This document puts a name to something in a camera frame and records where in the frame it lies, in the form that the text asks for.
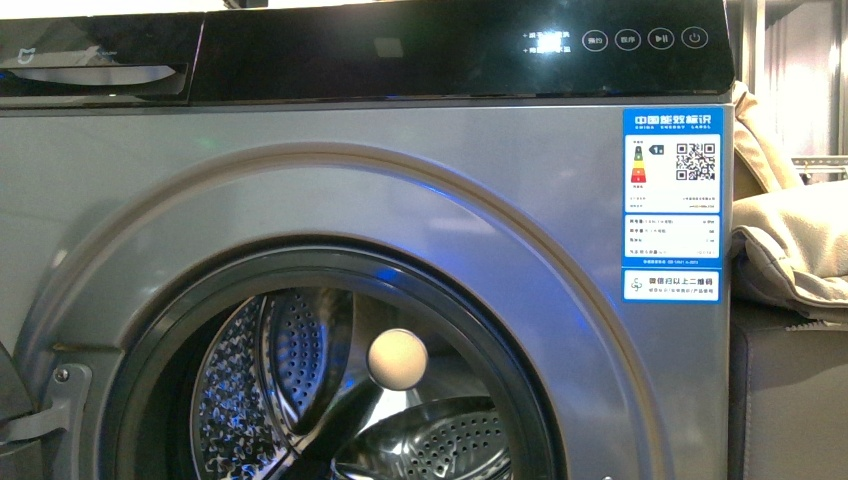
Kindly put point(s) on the grey front-load washing machine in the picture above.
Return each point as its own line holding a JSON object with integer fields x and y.
{"x": 373, "y": 240}

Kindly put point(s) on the washing machine door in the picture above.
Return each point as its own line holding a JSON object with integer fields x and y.
{"x": 19, "y": 459}

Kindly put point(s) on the blue energy label sticker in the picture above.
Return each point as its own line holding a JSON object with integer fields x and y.
{"x": 673, "y": 201}

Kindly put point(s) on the grey washer door hinge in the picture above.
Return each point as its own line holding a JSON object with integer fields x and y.
{"x": 67, "y": 394}

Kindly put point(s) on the grey leather sofa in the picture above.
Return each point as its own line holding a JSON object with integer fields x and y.
{"x": 787, "y": 395}

